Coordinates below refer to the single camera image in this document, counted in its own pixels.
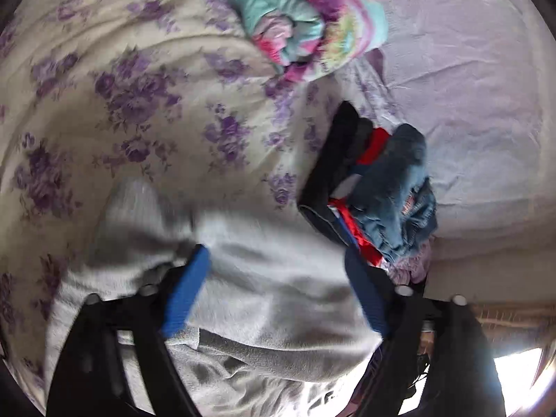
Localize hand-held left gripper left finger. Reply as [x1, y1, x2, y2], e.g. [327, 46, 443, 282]
[46, 243, 212, 417]

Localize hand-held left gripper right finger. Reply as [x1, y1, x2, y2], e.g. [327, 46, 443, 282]
[344, 247, 508, 417]

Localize grey sweatshirt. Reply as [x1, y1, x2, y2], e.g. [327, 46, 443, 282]
[46, 178, 387, 417]

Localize pink purple cloth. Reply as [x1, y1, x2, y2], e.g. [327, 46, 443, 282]
[386, 239, 433, 287]

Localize blue folded jeans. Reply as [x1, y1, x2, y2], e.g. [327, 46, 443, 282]
[350, 124, 439, 263]

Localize black folded garment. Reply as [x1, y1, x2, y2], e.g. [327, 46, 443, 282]
[297, 101, 374, 248]

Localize red folded garment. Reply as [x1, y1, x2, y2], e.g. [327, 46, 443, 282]
[328, 128, 394, 268]

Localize purple floral bedspread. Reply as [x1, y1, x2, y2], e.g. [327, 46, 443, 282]
[0, 0, 392, 417]

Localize lilac bed sheet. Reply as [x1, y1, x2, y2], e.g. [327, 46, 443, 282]
[334, 0, 552, 270]

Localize colourful folded blanket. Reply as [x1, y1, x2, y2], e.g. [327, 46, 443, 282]
[213, 0, 389, 83]

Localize wooden bed frame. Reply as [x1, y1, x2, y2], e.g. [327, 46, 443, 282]
[471, 302, 549, 352]

